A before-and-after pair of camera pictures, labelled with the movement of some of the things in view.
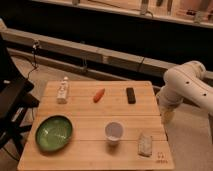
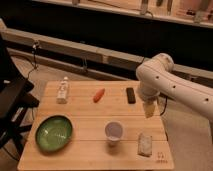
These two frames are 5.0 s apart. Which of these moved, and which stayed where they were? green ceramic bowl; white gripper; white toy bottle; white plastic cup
Moved: white gripper
Stayed: green ceramic bowl; white toy bottle; white plastic cup
